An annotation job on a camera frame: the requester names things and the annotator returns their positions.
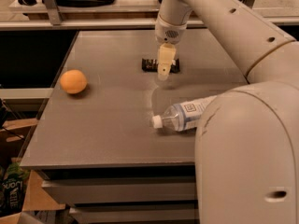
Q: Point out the upper grey drawer front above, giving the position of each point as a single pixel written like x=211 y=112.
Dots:
x=121 y=190

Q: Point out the green snack bag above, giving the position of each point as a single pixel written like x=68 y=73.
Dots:
x=13 y=189

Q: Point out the orange fruit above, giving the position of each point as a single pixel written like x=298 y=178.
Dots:
x=73 y=81

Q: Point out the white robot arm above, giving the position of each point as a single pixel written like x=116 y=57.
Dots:
x=247 y=140

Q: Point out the black rxbar chocolate bar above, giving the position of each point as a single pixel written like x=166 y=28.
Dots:
x=151 y=65

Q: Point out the metal shelf rail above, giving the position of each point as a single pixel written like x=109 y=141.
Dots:
x=282 y=11

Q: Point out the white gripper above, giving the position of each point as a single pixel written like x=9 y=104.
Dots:
x=169 y=33

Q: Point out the lower grey drawer front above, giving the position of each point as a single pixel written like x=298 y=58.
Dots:
x=154 y=213

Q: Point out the grey drawer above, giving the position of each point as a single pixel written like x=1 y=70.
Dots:
x=121 y=190
x=154 y=213

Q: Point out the clear plastic water bottle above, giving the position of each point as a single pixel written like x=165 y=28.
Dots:
x=182 y=116

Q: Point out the grey drawer cabinet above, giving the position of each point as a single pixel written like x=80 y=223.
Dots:
x=106 y=131

